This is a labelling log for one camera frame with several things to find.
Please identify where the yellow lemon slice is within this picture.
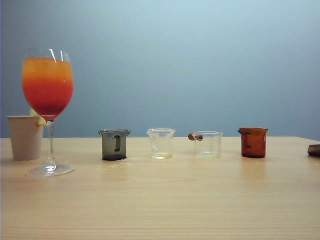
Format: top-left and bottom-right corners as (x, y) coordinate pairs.
(28, 107), (48, 126)

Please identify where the smoky grey glass measuring cup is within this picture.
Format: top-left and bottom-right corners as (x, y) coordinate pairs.
(97, 128), (132, 161)

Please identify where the amber glass measuring cup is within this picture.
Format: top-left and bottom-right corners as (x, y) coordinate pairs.
(237, 126), (269, 159)

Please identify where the beige paper cup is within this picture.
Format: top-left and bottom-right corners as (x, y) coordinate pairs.
(6, 115), (45, 162)

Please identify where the clear glass beaker with spout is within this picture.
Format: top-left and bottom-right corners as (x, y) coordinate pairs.
(146, 127), (177, 160)

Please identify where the wine glass with orange-red drink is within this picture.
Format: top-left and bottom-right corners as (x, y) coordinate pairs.
(21, 48), (75, 178)

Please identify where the dark brown flat object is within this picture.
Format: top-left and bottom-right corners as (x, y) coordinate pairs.
(306, 144), (320, 157)

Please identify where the clear measuring cup wooden handle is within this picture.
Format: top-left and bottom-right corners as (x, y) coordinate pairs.
(187, 130), (224, 160)

